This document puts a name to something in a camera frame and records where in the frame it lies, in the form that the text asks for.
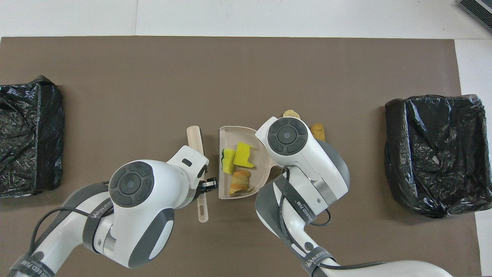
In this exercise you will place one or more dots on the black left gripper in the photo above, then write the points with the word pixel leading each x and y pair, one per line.
pixel 204 172

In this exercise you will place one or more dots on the green and yellow sponge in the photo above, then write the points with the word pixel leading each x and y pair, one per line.
pixel 228 161

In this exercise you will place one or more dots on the orange and cream sponge scrap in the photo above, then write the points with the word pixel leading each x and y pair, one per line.
pixel 240 182

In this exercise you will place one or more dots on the notched yellow sponge piece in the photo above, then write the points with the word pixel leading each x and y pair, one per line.
pixel 243 156

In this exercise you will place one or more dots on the beige hand brush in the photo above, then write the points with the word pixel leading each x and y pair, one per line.
pixel 195 138

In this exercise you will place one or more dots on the beige plastic dustpan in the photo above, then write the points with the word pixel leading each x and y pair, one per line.
pixel 234 134

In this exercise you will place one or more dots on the brown sponge chunk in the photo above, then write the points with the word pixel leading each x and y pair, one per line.
pixel 318 131

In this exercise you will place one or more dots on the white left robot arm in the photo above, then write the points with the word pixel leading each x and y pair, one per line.
pixel 134 200

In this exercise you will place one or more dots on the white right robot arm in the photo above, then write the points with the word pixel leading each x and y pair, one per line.
pixel 307 161

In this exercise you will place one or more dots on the bin with black bag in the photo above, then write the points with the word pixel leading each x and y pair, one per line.
pixel 23 134
pixel 434 154

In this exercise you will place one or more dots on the pale yellow sponge lump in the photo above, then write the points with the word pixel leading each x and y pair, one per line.
pixel 291 114

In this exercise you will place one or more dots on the brown table mat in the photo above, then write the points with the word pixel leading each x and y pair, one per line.
pixel 115 77

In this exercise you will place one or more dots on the dark grey slatted object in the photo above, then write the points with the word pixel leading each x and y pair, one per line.
pixel 478 9

